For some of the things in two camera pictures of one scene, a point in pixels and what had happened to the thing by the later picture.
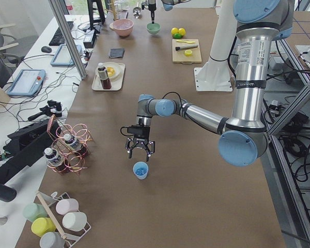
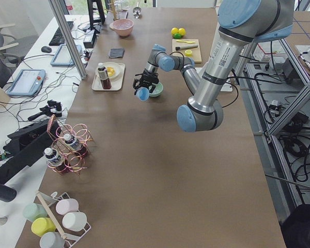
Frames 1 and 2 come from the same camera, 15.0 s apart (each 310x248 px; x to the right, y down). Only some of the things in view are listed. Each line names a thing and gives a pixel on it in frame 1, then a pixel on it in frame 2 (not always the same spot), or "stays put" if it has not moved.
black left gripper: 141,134 → 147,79
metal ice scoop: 136,11 stays put
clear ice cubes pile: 122,24 stays put
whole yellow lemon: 174,30 stays put
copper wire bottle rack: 68,148 stays put
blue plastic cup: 141,169 → 142,93
